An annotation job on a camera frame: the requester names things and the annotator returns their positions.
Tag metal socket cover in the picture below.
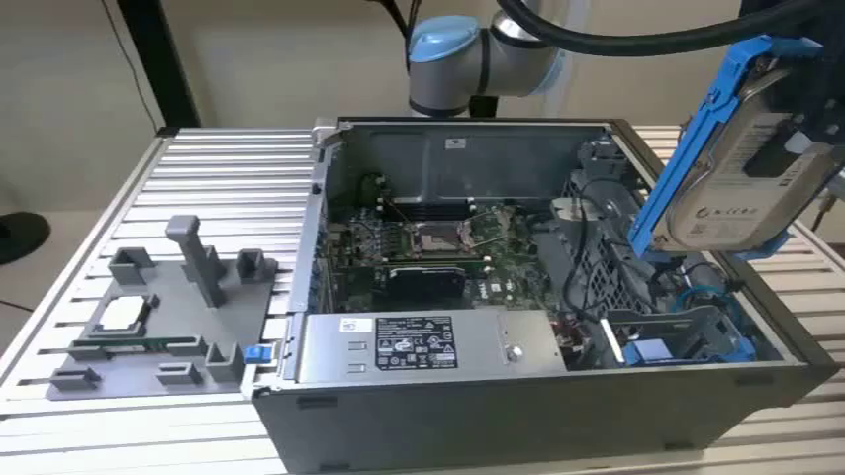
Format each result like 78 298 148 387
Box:
460 205 517 249

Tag black RAM slot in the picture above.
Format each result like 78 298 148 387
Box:
388 198 476 222

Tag open black PC case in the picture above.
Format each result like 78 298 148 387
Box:
252 116 839 472

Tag light blue disk wire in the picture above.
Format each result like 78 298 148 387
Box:
676 281 731 321

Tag silver power supply unit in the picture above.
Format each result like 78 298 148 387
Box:
289 309 569 386

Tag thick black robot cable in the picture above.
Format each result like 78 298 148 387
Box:
492 0 782 57

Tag green motherboard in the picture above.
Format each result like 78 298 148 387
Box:
320 196 563 316

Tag silver CPU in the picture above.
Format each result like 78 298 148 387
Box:
90 298 150 333

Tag CPU socket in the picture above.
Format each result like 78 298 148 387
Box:
409 221 473 256

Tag grey perforated drive cage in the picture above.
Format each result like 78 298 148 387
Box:
532 169 727 319

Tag grey parts rack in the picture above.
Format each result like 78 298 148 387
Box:
45 214 282 402

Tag black upright frame post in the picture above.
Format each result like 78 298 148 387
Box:
114 0 202 130

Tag black cable bundle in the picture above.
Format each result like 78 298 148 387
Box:
372 0 424 39

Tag black round stand base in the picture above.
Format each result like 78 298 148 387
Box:
0 211 53 266

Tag green RAM stick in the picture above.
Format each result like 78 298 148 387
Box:
78 335 198 350

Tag thin metal locking lever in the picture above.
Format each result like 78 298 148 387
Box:
384 197 416 228

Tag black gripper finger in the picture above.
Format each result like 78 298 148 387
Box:
742 112 818 178

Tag black graphics card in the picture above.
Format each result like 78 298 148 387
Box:
380 264 467 301

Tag hard disk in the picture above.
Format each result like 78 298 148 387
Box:
626 35 835 264

